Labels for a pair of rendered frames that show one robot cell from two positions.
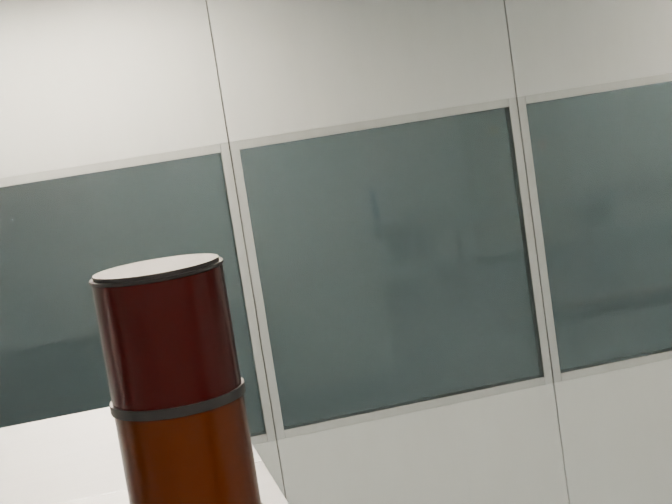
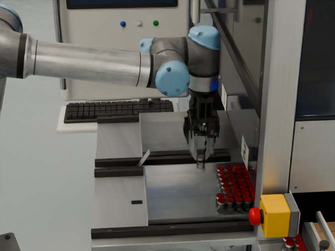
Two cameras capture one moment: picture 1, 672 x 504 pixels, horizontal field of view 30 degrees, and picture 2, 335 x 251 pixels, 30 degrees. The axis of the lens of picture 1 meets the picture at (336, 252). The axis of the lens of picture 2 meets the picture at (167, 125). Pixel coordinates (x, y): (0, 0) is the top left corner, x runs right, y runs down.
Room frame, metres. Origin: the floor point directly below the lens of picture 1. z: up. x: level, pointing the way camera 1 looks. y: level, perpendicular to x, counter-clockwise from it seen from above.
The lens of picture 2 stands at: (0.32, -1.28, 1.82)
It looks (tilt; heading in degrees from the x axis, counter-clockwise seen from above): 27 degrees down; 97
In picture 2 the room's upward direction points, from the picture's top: straight up
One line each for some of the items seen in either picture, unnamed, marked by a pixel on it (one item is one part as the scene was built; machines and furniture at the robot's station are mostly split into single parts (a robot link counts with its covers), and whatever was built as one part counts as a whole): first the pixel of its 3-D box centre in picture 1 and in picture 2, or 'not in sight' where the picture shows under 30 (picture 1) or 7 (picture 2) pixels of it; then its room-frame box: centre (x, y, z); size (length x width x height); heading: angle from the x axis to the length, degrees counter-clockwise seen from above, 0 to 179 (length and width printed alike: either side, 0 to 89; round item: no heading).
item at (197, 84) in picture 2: not in sight; (204, 80); (0.23, 0.15, 1.21); 0.08 x 0.08 x 0.05
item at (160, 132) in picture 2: not in sight; (194, 134); (0.19, 0.46, 0.90); 0.34 x 0.26 x 0.04; 11
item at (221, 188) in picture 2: not in sight; (225, 190); (0.30, 0.14, 0.91); 0.18 x 0.02 x 0.05; 101
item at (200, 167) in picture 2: not in sight; (200, 164); (0.23, 0.16, 0.97); 0.02 x 0.02 x 0.04
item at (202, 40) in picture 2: not in sight; (203, 50); (0.23, 0.14, 1.29); 0.09 x 0.08 x 0.11; 15
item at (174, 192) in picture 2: not in sight; (209, 193); (0.25, 0.13, 0.90); 0.34 x 0.26 x 0.04; 11
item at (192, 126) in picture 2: not in sight; (203, 111); (0.23, 0.14, 1.13); 0.09 x 0.08 x 0.12; 101
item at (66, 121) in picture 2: not in sight; (119, 110); (-0.12, 0.77, 0.82); 0.40 x 0.14 x 0.02; 11
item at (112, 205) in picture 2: not in sight; (177, 170); (0.15, 0.28, 0.87); 0.70 x 0.48 x 0.02; 101
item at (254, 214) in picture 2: not in sight; (257, 216); (0.38, -0.10, 1.00); 0.04 x 0.04 x 0.04; 11
